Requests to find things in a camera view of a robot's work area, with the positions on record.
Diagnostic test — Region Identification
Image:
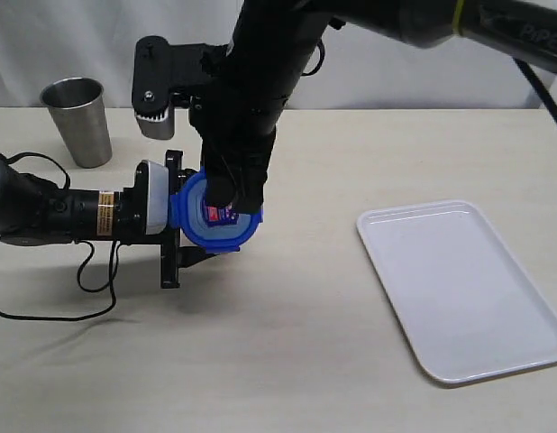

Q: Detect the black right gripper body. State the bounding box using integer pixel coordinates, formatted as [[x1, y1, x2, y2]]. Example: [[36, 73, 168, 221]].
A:
[[132, 36, 286, 180]]

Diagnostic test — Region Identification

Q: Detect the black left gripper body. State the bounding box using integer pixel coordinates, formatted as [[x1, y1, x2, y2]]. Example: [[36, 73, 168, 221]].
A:
[[114, 150, 185, 289]]

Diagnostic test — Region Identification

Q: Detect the blue container lid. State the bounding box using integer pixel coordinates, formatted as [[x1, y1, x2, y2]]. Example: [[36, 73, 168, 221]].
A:
[[169, 169, 263, 247]]

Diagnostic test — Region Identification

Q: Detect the stainless steel cup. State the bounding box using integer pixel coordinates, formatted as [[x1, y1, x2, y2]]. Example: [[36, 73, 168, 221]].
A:
[[40, 77, 113, 169]]

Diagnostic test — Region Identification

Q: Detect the clear plastic tall container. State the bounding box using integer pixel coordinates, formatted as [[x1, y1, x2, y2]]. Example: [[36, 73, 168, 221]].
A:
[[202, 241, 241, 255]]

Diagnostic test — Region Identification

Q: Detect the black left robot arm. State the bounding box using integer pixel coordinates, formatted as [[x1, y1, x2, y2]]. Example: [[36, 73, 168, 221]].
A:
[[0, 151, 212, 289]]

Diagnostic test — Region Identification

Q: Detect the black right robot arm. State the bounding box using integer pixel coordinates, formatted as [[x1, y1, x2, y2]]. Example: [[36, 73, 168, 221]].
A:
[[132, 1, 557, 214]]

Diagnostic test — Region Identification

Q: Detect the white backdrop curtain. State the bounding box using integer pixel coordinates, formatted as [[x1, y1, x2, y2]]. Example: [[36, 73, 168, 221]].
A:
[[0, 1, 540, 109]]

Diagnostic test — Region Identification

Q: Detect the white rectangular tray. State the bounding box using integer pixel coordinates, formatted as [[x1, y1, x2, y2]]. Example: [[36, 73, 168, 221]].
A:
[[356, 199, 557, 385]]

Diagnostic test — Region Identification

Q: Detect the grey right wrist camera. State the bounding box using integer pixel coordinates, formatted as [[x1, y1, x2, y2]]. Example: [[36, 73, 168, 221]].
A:
[[135, 106, 175, 141]]

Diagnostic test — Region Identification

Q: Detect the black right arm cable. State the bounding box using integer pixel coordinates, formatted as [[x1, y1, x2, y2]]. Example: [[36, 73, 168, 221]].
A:
[[512, 58, 557, 145]]

